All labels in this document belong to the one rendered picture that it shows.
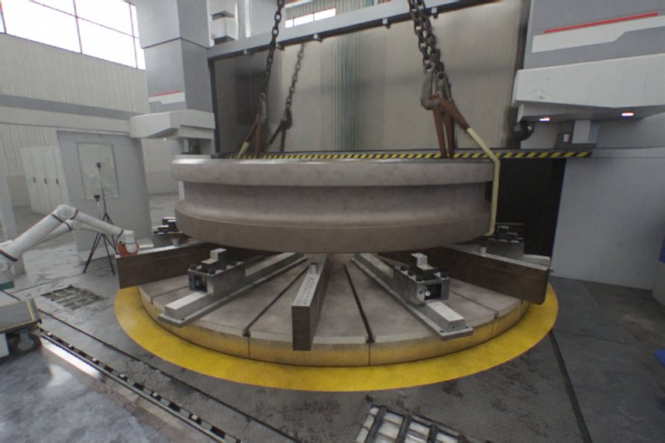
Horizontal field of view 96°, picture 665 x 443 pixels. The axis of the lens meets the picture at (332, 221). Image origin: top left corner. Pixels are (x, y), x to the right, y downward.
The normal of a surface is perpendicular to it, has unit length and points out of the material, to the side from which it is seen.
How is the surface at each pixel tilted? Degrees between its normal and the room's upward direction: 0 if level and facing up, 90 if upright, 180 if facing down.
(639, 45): 90
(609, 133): 90
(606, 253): 90
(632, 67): 90
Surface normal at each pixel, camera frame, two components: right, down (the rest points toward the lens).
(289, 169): -0.18, 0.19
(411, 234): 0.31, 0.18
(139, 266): 0.65, 0.15
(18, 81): 0.89, 0.09
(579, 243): -0.47, 0.18
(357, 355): 0.04, 0.19
